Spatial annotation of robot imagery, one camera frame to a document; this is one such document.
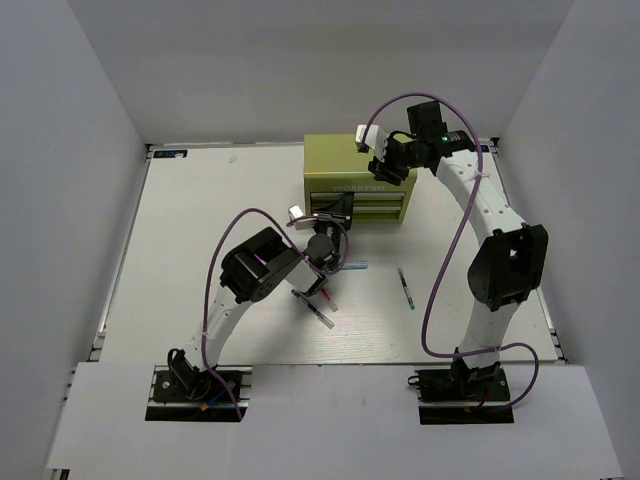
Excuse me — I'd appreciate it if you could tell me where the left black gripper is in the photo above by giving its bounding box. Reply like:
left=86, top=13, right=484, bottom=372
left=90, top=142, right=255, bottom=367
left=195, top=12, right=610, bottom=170
left=310, top=191, right=353, bottom=248

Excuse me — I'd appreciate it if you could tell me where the green metal drawer box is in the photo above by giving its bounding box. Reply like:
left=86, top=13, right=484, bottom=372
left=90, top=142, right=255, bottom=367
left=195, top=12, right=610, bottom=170
left=303, top=134, right=418, bottom=224

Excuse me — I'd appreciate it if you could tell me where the silver light blue pen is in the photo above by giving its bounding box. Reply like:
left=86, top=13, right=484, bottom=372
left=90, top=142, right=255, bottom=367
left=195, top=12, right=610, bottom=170
left=342, top=261, right=368, bottom=270

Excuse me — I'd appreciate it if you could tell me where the dark blue clear pen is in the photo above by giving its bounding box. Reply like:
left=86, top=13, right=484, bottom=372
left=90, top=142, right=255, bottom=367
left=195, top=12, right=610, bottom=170
left=291, top=289, right=335, bottom=330

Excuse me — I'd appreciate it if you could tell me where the green teal pen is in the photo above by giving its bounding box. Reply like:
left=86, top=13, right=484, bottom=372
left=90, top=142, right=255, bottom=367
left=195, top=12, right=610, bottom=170
left=397, top=268, right=415, bottom=311

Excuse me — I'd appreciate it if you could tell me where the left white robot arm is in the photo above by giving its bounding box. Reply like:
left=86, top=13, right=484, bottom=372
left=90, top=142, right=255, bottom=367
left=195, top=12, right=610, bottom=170
left=167, top=193, right=354, bottom=399

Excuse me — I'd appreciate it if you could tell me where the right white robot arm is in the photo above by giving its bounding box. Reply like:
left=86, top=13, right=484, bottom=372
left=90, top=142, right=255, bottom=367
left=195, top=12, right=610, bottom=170
left=355, top=97, right=549, bottom=399

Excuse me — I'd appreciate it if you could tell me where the red clear pen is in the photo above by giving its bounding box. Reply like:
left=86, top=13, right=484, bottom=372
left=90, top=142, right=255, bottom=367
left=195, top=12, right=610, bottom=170
left=321, top=288, right=339, bottom=312

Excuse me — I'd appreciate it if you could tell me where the left blue corner sticker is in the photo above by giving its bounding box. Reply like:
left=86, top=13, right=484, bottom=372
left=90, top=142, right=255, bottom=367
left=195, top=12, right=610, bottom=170
left=153, top=149, right=188, bottom=159

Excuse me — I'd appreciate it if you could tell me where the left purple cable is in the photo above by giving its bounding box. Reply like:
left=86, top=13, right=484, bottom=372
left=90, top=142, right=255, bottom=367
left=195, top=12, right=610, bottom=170
left=202, top=208, right=351, bottom=421

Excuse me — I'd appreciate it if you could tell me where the purple cable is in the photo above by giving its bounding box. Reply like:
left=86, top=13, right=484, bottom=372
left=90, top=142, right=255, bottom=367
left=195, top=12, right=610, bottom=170
left=364, top=91, right=542, bottom=415
left=202, top=208, right=351, bottom=421

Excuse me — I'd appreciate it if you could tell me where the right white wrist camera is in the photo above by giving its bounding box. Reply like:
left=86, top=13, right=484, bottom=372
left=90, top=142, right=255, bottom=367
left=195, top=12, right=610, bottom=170
left=355, top=124, right=389, bottom=161

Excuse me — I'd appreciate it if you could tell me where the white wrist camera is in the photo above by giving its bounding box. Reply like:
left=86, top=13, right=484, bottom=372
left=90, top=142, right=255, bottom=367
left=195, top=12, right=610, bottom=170
left=286, top=205, right=316, bottom=231
left=355, top=124, right=389, bottom=161

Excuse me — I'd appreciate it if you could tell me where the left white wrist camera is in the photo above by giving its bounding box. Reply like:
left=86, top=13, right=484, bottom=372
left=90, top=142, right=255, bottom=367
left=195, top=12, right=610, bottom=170
left=286, top=205, right=316, bottom=231

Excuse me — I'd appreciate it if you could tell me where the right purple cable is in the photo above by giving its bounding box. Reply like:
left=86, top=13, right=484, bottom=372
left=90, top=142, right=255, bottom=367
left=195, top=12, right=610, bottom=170
left=364, top=91, right=542, bottom=415

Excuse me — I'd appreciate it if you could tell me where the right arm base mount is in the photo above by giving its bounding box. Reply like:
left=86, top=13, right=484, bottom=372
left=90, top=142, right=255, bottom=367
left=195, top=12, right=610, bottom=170
left=407, top=367, right=514, bottom=426

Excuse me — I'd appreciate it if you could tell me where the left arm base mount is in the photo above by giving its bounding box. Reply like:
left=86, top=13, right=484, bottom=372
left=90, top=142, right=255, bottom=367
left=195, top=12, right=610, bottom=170
left=145, top=366, right=252, bottom=423

